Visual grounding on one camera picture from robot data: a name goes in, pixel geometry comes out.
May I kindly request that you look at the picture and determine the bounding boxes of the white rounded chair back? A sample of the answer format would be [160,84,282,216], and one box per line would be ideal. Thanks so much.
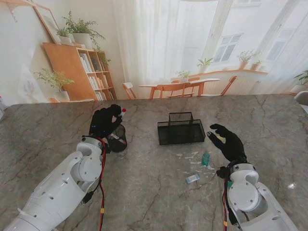
[294,90,308,106]

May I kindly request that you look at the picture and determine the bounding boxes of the small blue white eraser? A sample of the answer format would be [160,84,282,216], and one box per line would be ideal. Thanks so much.
[185,174,200,184]

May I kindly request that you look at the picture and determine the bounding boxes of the red black arm cable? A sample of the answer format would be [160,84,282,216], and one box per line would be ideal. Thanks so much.
[222,163,241,230]
[81,139,108,231]

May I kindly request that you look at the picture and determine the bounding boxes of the black mesh pen cup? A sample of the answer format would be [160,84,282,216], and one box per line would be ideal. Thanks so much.
[105,124,128,153]

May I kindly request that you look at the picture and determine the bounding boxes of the black mesh desk tray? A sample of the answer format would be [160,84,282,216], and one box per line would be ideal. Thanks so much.
[157,112,206,146]

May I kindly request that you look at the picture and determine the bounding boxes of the red black left arm cable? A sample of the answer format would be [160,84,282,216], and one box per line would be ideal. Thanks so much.
[81,139,108,231]

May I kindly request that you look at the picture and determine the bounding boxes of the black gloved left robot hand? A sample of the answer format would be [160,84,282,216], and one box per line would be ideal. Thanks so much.
[89,104,125,139]

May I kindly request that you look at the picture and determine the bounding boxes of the red black right arm cable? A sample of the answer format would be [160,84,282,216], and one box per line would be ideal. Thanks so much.
[222,163,241,230]

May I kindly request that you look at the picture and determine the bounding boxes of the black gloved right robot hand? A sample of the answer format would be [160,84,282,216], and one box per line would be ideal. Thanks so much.
[207,124,248,163]

